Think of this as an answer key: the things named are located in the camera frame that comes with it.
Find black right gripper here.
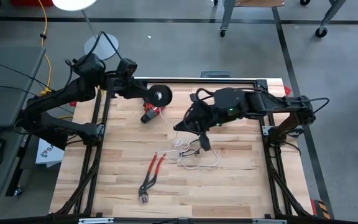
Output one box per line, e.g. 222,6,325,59
173,92,221,152

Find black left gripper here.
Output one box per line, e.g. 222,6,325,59
112,77,154,101

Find black cord spool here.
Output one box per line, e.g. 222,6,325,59
149,84,173,108

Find white cord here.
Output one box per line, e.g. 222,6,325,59
158,107,219,170

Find clear black safety glasses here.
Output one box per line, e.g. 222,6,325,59
178,138,204,158

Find white printed box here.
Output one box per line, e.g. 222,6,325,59
35,138,65,168

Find white floor lamp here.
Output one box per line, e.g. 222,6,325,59
52,0,120,62

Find red object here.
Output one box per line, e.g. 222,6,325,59
9,0,54,7

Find orange black striped block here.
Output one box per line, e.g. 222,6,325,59
310,198,332,220

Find red black cordless drill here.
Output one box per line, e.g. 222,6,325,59
140,102,167,124

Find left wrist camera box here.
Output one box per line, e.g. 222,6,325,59
116,58,139,79

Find red handled pliers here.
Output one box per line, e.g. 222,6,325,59
137,151,167,205

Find yellow cable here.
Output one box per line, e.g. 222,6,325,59
37,0,74,124

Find silver bracket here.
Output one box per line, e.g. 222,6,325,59
252,219,287,224
78,217,114,224

